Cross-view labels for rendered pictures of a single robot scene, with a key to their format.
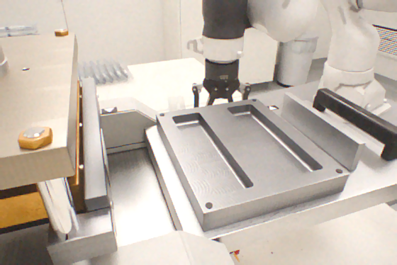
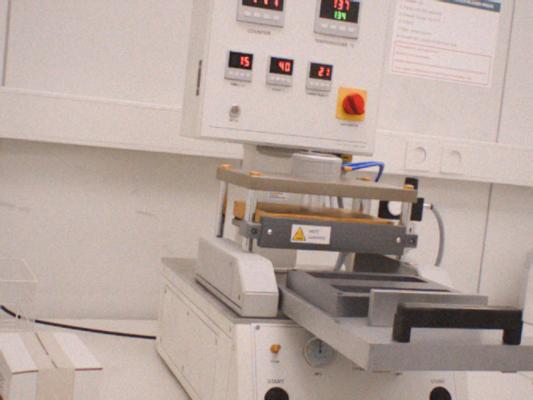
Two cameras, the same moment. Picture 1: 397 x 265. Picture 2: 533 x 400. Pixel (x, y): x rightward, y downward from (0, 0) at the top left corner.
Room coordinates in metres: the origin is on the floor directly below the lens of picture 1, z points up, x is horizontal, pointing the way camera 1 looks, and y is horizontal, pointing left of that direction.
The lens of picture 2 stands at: (0.14, -1.10, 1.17)
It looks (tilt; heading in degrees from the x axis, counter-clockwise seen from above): 4 degrees down; 90
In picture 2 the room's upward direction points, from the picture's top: 6 degrees clockwise
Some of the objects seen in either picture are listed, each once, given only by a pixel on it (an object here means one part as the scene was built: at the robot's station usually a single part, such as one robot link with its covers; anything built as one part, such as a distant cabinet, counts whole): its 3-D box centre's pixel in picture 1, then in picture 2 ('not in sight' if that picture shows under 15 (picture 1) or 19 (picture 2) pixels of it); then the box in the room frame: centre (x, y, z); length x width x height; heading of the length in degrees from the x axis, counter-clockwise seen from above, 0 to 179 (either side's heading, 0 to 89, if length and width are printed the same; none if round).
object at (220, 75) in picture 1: (221, 78); not in sight; (0.62, -0.06, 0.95); 0.08 x 0.08 x 0.09
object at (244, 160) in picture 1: (237, 147); (380, 293); (0.30, -0.05, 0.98); 0.20 x 0.17 x 0.03; 19
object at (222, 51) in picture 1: (213, 44); not in sight; (0.64, -0.04, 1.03); 0.13 x 0.12 x 0.05; 179
